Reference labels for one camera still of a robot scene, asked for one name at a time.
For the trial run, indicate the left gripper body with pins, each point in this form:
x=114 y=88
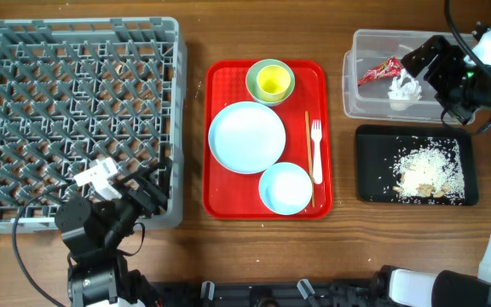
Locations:
x=148 y=204

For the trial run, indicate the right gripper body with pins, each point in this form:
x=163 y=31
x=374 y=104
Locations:
x=465 y=102

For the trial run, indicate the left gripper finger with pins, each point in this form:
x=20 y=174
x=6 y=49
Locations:
x=165 y=167
x=140 y=173

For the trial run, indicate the white napkin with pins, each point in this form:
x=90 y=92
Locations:
x=404 y=90

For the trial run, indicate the red snack wrapper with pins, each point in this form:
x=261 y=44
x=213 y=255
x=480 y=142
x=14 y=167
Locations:
x=387 y=69

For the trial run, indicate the light blue bowl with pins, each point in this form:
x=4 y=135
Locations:
x=285 y=188

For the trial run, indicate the green bowl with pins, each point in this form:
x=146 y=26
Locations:
x=251 y=80

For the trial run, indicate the yellow cup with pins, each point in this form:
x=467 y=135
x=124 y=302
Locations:
x=273 y=81

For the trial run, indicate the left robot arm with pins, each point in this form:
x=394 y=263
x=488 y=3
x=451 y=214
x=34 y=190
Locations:
x=92 y=231

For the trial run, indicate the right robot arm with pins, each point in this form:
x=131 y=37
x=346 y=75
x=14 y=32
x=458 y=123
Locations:
x=403 y=287

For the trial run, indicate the black waste tray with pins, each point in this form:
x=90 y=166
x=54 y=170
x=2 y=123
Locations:
x=376 y=144

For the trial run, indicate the grey dishwasher rack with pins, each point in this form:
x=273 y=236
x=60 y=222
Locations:
x=76 y=90

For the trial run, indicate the light blue plate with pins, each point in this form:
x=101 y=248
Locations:
x=246 y=137

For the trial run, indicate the rice and food scraps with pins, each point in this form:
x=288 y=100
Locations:
x=426 y=169

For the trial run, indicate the clear plastic bin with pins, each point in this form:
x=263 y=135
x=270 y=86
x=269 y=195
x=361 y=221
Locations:
x=369 y=49

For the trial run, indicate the wooden chopstick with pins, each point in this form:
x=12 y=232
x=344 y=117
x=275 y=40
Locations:
x=309 y=154

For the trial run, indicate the white plastic fork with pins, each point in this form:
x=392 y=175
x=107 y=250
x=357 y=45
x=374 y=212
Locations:
x=316 y=136

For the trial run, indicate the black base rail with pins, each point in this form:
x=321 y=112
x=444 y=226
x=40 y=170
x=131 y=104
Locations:
x=337 y=293

